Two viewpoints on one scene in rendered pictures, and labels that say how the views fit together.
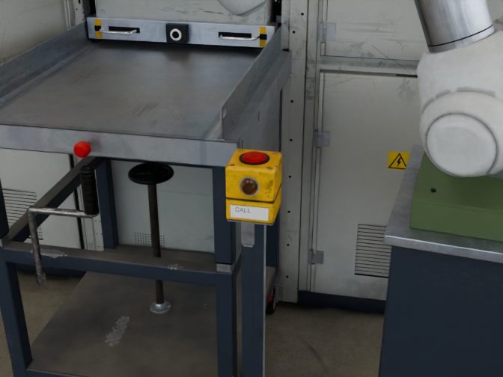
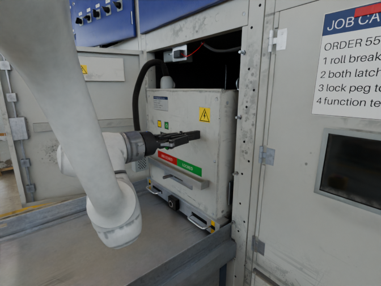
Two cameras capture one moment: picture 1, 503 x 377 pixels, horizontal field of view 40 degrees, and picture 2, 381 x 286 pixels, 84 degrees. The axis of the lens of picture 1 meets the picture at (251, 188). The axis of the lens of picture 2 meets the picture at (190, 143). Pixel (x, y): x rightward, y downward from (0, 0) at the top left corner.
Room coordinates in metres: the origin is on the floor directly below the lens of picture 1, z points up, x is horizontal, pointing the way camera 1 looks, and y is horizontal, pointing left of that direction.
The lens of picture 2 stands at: (1.27, -0.39, 1.39)
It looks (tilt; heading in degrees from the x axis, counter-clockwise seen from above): 14 degrees down; 39
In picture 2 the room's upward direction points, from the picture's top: straight up
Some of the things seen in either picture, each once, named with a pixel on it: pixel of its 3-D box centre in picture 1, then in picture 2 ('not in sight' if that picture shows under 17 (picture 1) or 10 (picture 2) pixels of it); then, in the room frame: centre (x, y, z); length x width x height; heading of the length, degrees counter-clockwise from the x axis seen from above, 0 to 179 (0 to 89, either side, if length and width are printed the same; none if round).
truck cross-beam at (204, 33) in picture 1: (181, 30); (180, 200); (1.93, 0.20, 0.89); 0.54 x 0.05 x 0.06; 78
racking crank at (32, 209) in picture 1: (63, 228); not in sight; (1.29, 0.40, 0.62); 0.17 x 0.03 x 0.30; 79
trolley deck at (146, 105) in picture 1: (145, 90); (113, 245); (1.62, 0.26, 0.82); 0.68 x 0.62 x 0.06; 168
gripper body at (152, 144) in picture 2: not in sight; (153, 142); (1.70, 0.10, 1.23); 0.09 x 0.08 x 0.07; 168
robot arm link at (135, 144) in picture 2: not in sight; (131, 146); (1.63, 0.12, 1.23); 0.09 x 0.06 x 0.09; 78
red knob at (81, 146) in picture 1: (84, 147); not in sight; (1.27, 0.33, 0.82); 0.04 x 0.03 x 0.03; 168
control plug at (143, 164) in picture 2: not in sight; (139, 152); (1.89, 0.42, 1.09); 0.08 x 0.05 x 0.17; 168
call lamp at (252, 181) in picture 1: (248, 188); not in sight; (0.98, 0.00, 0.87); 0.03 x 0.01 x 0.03; 78
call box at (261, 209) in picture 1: (254, 185); not in sight; (1.03, 0.00, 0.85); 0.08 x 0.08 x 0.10; 78
